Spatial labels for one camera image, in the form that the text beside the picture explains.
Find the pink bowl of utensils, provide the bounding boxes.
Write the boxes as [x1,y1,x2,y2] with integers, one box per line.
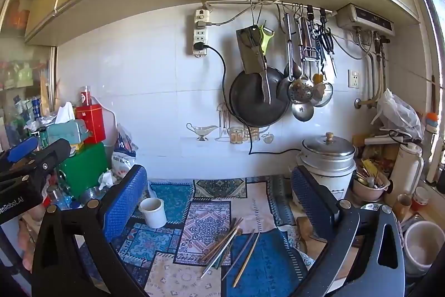
[352,159,390,203]

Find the glass jar steel lid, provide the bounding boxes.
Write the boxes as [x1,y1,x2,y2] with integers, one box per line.
[44,185,72,211]

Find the grey power cable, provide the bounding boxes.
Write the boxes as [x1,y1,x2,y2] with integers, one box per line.
[208,9,279,27]

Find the mesh strainer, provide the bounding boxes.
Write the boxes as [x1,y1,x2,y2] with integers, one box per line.
[310,82,334,108]

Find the white power strip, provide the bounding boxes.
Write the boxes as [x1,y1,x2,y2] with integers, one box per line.
[192,8,211,57]

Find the black power cable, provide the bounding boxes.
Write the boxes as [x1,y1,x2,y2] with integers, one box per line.
[195,42,304,156]

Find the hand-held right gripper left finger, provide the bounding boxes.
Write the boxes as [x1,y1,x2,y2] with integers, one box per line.
[31,165,150,297]

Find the wall water heater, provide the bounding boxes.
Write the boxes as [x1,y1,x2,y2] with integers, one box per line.
[336,3,395,38]

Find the white cup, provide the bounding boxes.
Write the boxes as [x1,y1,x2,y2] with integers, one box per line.
[139,197,168,229]

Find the person's left hand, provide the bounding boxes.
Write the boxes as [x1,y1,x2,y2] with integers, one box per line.
[16,210,40,273]

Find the teal tissue box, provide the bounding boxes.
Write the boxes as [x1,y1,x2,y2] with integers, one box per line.
[46,101,92,147]

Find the glass door cabinet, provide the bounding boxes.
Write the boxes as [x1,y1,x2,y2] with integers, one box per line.
[0,0,59,153]

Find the brown cup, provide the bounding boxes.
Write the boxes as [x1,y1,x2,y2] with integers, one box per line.
[394,193,413,222]

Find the cleaver with green peeler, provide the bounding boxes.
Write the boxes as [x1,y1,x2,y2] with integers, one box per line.
[243,26,272,105]

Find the green peeler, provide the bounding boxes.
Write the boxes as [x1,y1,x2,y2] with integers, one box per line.
[259,25,275,55]

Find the white plastic board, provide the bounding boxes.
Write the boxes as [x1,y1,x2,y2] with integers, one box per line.
[100,105,118,146]

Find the white thermos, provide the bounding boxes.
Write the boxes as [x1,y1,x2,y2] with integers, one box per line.
[389,142,425,206]

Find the window frame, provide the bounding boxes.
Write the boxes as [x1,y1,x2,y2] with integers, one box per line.
[399,0,445,186]

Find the steel slotted skimmer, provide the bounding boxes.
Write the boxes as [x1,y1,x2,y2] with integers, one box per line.
[287,17,315,105]

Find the white bucket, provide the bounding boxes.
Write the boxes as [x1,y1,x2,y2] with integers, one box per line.
[402,220,445,276]

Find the steel wire slicer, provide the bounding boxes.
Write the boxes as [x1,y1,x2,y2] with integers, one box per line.
[302,46,321,63]

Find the pile of mixed chopsticks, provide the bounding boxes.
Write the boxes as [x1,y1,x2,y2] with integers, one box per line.
[198,218,261,288]

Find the water heater hoses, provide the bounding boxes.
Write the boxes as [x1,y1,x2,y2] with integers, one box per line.
[355,34,389,109]

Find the printed plastic bag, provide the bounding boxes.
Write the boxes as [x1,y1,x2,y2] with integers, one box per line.
[110,124,139,180]

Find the steel cleaver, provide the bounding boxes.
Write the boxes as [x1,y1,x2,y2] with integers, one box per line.
[236,26,267,75]

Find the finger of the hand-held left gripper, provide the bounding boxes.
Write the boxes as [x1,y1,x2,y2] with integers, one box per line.
[21,139,72,186]
[0,136,39,172]

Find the green box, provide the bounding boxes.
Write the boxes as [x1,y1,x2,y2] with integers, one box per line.
[56,142,111,201]

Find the steel ladle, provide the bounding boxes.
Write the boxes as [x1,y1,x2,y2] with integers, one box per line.
[283,12,301,81]
[291,102,315,122]

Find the red cup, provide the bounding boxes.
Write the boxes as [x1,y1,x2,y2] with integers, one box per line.
[412,186,431,213]

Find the rice cooker with steel lid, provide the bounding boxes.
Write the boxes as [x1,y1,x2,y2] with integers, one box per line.
[296,132,357,198]

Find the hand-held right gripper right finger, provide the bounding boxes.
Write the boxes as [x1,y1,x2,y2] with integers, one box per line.
[290,165,406,297]

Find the red tin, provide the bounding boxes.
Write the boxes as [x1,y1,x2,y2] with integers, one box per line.
[75,104,107,145]

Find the black wok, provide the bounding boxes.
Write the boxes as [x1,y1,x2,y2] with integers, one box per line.
[229,67,291,128]

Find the metal hanging rail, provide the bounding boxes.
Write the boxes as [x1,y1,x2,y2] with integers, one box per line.
[204,0,337,15]

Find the black handled scissors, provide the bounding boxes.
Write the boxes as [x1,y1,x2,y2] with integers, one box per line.
[314,23,338,78]

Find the white plastic bag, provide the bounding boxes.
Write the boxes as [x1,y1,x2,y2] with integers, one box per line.
[370,89,424,142]

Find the crumpled white tissue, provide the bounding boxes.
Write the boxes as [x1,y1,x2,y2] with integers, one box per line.
[98,170,116,192]

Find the orange lid container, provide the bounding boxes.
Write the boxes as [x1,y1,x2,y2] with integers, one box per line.
[424,112,439,135]

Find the patterned patchwork tablecloth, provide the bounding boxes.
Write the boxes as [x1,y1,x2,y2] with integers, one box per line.
[115,175,348,297]

